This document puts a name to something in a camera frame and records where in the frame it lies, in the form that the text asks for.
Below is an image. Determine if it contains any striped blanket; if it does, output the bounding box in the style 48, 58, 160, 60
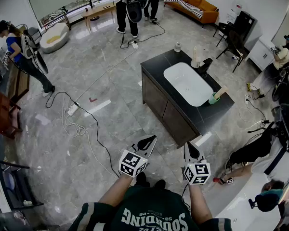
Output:
164, 0, 204, 19

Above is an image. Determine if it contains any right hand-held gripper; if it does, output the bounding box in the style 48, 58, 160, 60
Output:
183, 141, 211, 185

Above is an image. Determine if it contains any white floor cable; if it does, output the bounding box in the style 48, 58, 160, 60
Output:
75, 47, 138, 103

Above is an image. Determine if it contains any black tall cabinet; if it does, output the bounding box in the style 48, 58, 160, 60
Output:
233, 10, 258, 51

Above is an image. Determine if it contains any white cabinet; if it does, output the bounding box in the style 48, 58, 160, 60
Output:
245, 36, 277, 71

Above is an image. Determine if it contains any white egg shaped cushion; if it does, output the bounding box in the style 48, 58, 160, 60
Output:
39, 22, 70, 54

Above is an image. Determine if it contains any person's right leg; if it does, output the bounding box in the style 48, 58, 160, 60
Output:
154, 179, 167, 191

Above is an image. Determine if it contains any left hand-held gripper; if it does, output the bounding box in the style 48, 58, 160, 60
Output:
118, 135, 157, 178

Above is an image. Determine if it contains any black metal shelf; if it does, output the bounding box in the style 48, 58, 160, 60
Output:
0, 157, 44, 213

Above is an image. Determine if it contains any dark vanity cabinet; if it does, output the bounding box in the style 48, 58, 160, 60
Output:
140, 49, 236, 149

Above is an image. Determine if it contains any person's right forearm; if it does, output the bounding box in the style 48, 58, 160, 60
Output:
189, 183, 214, 226

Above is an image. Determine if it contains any person's green printed shirt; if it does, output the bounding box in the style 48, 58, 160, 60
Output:
68, 185, 233, 231

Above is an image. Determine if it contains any white bathtub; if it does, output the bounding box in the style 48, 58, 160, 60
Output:
207, 173, 284, 231

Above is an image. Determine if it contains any person's leg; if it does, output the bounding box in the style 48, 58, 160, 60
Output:
134, 172, 151, 188
154, 179, 167, 191

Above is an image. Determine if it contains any green hexagonal cup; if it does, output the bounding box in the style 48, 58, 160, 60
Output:
208, 92, 221, 105

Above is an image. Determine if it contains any orange sofa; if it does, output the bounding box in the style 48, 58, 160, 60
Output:
163, 0, 219, 25

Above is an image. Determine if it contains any black metal chair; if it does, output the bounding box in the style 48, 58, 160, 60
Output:
213, 22, 235, 47

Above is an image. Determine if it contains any brown wooden cabinet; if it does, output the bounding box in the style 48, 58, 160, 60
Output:
0, 64, 31, 139

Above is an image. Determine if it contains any light wooden table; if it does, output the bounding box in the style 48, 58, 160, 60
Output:
81, 1, 118, 31

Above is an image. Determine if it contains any person's left forearm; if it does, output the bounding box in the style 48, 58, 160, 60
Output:
98, 174, 133, 207

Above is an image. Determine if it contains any person's left leg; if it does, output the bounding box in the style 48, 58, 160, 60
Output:
134, 172, 151, 188

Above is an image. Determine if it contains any dark rattan chair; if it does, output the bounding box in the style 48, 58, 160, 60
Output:
216, 30, 247, 73

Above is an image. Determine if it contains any white sink basin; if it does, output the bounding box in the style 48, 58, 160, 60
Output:
163, 62, 214, 107

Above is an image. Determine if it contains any white mug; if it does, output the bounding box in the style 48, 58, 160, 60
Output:
190, 54, 205, 69

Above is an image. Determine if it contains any black faucet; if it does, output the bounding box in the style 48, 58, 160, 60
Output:
197, 57, 214, 75

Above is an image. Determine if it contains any black floor cable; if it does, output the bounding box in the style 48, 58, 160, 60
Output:
45, 91, 121, 179

